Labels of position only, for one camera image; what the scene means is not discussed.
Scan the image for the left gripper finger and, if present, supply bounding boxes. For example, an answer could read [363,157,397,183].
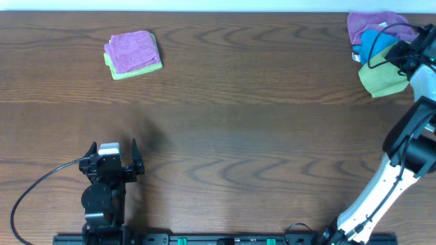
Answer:
[132,138,143,167]
[84,142,97,159]

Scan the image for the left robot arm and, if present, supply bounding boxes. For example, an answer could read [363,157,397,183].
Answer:
[79,140,144,232]

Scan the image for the light green microfiber cloth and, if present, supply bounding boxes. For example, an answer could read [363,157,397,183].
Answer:
[358,62,409,98]

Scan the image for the crumpled purple cloth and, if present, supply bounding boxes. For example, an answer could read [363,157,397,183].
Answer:
[347,11,416,45]

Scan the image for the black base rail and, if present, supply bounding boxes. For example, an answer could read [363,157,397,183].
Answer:
[52,233,399,245]

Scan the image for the crumpled blue cloth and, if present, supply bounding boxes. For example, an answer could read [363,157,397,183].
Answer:
[352,30,399,65]

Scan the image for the folded green cloth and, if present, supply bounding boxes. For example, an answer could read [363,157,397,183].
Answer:
[103,33,164,81]

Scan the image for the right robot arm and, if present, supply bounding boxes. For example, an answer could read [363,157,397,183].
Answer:
[312,24,435,244]

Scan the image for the folded purple cloth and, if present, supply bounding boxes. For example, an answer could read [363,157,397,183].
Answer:
[104,30,162,75]

